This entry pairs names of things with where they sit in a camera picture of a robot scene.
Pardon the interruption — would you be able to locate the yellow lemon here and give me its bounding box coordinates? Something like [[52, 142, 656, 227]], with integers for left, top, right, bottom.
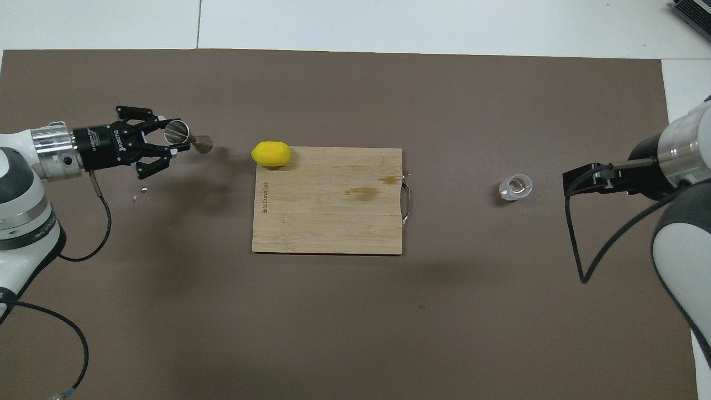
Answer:
[[251, 141, 292, 168]]

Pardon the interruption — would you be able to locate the steel double jigger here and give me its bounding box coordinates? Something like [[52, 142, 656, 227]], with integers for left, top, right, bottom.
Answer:
[[164, 119, 213, 154]]

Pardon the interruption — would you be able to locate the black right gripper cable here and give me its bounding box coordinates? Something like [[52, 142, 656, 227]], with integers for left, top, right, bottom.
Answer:
[[564, 158, 687, 284]]

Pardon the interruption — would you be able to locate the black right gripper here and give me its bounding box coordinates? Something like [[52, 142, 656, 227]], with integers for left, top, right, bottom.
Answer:
[[562, 135, 676, 201]]

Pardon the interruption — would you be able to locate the small clear glass cup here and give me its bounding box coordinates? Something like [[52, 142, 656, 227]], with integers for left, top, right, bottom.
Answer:
[[498, 173, 534, 202]]

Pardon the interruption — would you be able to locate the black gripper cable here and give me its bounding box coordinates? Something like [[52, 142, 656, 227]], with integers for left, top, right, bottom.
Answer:
[[564, 158, 687, 284], [0, 169, 113, 400]]

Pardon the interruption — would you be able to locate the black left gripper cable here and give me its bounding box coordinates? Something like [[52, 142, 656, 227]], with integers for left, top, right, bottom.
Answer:
[[0, 169, 113, 400]]

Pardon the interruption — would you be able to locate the brown table mat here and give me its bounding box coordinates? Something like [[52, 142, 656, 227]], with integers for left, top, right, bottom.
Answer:
[[0, 49, 699, 400]]

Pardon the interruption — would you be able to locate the grey ribbed device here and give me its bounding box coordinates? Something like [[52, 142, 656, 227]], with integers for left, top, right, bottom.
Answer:
[[669, 0, 711, 29]]

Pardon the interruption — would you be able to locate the bamboo cutting board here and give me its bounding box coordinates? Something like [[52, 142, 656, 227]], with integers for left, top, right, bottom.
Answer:
[[251, 147, 413, 256]]

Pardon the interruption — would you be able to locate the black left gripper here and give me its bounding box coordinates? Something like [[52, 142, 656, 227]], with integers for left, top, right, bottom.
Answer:
[[72, 106, 174, 180]]

